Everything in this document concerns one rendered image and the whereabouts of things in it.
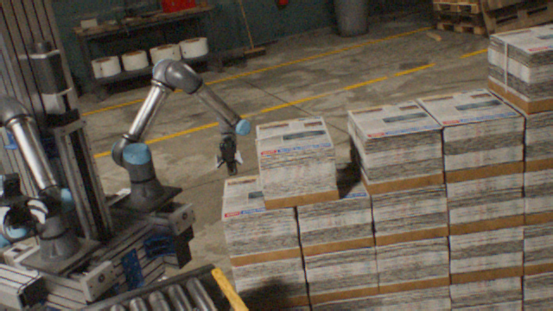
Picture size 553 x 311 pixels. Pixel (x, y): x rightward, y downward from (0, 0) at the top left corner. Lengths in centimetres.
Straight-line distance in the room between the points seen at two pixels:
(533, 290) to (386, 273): 61
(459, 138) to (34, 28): 164
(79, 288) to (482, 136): 158
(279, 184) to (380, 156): 39
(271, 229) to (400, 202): 51
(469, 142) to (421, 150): 18
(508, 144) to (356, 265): 74
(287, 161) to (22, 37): 108
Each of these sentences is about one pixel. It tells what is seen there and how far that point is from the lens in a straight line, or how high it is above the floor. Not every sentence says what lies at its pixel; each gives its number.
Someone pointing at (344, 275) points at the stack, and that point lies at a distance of 248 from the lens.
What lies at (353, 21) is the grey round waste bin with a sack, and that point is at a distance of 926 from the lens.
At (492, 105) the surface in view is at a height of 107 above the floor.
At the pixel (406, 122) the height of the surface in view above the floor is 107.
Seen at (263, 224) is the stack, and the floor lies 78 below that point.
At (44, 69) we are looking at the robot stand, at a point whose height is 148.
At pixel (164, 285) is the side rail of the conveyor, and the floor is 80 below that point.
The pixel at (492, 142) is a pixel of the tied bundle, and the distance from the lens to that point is 238.
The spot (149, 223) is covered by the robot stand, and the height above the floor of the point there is 73.
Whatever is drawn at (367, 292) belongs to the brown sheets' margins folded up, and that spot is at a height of 40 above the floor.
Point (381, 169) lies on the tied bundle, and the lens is 229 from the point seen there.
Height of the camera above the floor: 187
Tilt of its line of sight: 22 degrees down
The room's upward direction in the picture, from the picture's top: 10 degrees counter-clockwise
